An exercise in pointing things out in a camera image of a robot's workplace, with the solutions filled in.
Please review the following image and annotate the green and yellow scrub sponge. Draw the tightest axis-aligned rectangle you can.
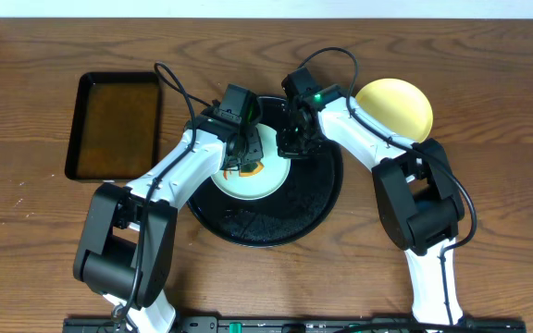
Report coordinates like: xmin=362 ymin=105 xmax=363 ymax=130
xmin=223 ymin=161 xmax=264 ymax=180

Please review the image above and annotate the light green plate with stain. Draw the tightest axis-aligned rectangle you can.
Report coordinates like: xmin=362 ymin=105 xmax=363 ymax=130
xmin=211 ymin=124 xmax=291 ymax=201

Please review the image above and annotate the yellow plate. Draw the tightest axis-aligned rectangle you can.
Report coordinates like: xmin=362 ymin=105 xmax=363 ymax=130
xmin=355 ymin=79 xmax=433 ymax=142

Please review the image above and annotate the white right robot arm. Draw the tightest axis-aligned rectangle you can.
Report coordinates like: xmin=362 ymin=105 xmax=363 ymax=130
xmin=278 ymin=79 xmax=465 ymax=325

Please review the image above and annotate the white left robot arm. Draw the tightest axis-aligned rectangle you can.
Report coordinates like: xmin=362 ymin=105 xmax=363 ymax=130
xmin=73 ymin=116 xmax=263 ymax=332

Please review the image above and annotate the round black serving tray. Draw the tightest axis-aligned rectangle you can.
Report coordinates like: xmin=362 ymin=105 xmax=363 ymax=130
xmin=186 ymin=95 xmax=344 ymax=248

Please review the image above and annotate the black rectangular water tray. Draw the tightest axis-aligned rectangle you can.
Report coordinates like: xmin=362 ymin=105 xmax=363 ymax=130
xmin=65 ymin=71 xmax=163 ymax=181

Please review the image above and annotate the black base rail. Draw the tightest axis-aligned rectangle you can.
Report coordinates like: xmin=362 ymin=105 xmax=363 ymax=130
xmin=62 ymin=316 xmax=527 ymax=333

